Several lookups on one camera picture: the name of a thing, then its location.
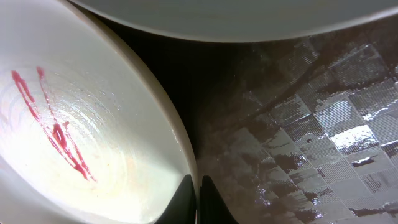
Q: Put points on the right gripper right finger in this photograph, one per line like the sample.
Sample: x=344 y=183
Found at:
x=213 y=209

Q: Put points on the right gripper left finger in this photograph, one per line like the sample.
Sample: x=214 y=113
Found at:
x=182 y=207

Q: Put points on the white plate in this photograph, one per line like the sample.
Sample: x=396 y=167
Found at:
x=88 y=134

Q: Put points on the pale grey plate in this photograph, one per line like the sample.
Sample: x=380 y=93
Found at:
x=240 y=20

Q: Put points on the large brown serving tray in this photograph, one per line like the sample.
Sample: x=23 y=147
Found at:
x=293 y=131

